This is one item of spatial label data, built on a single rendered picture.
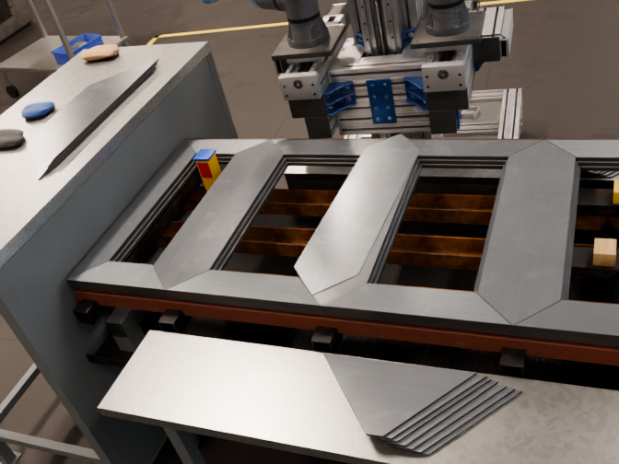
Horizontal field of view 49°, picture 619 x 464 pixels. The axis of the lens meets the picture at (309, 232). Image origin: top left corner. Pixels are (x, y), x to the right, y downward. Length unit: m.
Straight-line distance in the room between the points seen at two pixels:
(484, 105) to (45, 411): 2.48
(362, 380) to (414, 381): 0.12
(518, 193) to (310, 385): 0.75
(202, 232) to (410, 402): 0.84
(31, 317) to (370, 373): 0.96
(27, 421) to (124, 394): 1.28
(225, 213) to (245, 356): 0.51
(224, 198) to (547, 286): 1.00
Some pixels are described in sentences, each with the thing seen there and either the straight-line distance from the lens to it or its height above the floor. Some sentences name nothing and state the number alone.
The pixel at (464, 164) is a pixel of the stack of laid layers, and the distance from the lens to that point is 2.08.
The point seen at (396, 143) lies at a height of 0.85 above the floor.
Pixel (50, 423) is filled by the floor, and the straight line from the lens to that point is 2.96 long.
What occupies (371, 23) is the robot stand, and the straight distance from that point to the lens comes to 2.53.
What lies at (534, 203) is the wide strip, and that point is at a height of 0.85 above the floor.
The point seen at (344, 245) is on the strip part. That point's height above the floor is 0.85.
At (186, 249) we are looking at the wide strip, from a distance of 1.97.
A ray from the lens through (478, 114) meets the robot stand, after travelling 3.56.
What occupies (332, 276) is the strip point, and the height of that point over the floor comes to 0.85.
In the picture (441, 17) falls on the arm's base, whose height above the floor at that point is 1.10.
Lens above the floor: 1.98
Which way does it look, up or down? 37 degrees down
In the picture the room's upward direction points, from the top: 15 degrees counter-clockwise
